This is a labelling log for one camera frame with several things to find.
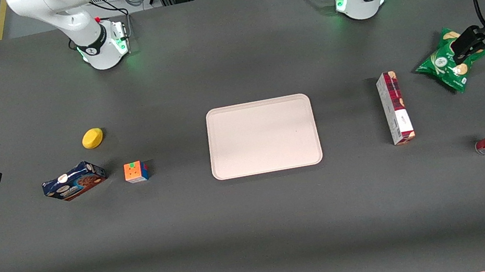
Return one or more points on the yellow floor tape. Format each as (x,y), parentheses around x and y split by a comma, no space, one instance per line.
(0,19)

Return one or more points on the red tartan cookie box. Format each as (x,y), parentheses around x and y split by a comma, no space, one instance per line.
(397,105)

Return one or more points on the colourful puzzle cube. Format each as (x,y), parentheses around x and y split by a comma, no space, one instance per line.
(135,172)

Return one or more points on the yellow lemon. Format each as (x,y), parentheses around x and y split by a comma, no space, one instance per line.
(92,138)

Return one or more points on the green chips bag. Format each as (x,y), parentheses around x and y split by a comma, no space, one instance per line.
(440,66)

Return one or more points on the blue cookie box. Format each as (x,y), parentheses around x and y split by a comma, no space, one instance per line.
(75,181)

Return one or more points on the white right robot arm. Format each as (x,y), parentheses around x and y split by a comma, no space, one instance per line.
(99,51)

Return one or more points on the beige plastic tray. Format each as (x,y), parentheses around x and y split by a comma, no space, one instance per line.
(262,137)

